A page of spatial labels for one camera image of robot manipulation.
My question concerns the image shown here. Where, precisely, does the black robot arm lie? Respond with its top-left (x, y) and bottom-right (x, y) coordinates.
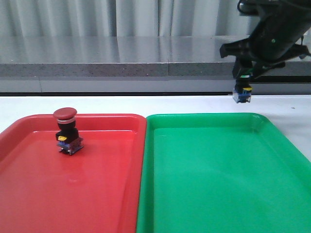
top-left (220, 0), bottom-right (311, 79)

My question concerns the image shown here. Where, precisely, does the red mushroom push button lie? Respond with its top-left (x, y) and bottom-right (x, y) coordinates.
top-left (53, 107), bottom-right (84, 155)

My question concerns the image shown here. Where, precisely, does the red plastic tray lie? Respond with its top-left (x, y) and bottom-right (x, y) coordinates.
top-left (0, 114), bottom-right (146, 233)

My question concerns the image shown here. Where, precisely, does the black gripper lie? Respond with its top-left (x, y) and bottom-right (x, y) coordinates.
top-left (220, 34), bottom-right (311, 80)

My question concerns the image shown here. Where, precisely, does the green mushroom push button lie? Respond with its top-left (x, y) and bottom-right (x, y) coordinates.
top-left (232, 73), bottom-right (253, 103)

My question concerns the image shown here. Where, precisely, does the green plastic tray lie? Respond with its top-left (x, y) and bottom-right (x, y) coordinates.
top-left (137, 113), bottom-right (311, 233)

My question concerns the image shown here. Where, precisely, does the grey stone counter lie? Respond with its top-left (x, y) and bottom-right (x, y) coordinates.
top-left (0, 35), bottom-right (311, 96)

